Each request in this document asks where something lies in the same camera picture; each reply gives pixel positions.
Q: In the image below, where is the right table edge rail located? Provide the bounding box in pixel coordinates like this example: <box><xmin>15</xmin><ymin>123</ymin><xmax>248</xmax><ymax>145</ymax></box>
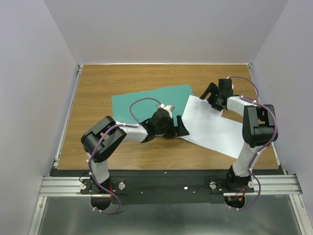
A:
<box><xmin>251</xmin><ymin>60</ymin><xmax>295</xmax><ymax>173</ymax></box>

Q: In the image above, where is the metal sheet front panel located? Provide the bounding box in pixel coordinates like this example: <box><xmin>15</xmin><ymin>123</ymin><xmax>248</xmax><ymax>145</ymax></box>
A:
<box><xmin>29</xmin><ymin>195</ymin><xmax>313</xmax><ymax>235</ymax></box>

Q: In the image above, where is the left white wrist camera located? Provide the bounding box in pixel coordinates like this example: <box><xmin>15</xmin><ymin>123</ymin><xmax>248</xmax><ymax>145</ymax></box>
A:
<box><xmin>157</xmin><ymin>103</ymin><xmax>175</xmax><ymax>117</ymax></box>

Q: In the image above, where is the aluminium extrusion rail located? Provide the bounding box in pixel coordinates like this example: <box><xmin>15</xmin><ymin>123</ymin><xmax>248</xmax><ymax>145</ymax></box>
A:
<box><xmin>39</xmin><ymin>175</ymin><xmax>303</xmax><ymax>197</ymax></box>

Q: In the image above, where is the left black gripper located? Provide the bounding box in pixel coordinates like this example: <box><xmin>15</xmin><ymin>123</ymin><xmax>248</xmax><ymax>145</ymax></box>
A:
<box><xmin>156</xmin><ymin>116</ymin><xmax>189</xmax><ymax>139</ymax></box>

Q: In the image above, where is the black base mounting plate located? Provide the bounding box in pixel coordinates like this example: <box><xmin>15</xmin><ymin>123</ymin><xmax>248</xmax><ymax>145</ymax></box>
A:
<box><xmin>49</xmin><ymin>169</ymin><xmax>284</xmax><ymax>210</ymax></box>

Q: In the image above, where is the table edge rail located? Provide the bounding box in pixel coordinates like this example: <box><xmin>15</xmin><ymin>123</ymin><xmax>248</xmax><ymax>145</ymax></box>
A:
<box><xmin>251</xmin><ymin>60</ymin><xmax>295</xmax><ymax>173</ymax></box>
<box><xmin>52</xmin><ymin>64</ymin><xmax>84</xmax><ymax>168</ymax></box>

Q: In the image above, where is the white paper sheet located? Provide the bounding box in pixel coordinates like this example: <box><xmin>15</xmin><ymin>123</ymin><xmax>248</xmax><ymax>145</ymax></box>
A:
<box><xmin>182</xmin><ymin>95</ymin><xmax>244</xmax><ymax>158</ymax></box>
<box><xmin>189</xmin><ymin>117</ymin><xmax>244</xmax><ymax>159</ymax></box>

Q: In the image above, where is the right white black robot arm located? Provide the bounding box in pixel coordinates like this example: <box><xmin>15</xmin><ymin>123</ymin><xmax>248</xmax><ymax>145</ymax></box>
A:
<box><xmin>200</xmin><ymin>77</ymin><xmax>278</xmax><ymax>192</ymax></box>

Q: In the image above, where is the teal paper folder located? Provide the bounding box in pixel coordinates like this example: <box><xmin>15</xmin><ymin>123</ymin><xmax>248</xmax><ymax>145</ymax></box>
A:
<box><xmin>112</xmin><ymin>85</ymin><xmax>193</xmax><ymax>124</ymax></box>

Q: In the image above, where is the left table edge rail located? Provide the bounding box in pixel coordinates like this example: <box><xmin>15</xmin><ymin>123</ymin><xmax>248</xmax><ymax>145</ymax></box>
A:
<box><xmin>52</xmin><ymin>64</ymin><xmax>84</xmax><ymax>168</ymax></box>

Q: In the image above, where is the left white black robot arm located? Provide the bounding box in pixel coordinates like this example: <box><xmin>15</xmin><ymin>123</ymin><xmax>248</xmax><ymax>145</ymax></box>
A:
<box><xmin>81</xmin><ymin>107</ymin><xmax>189</xmax><ymax>193</ymax></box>

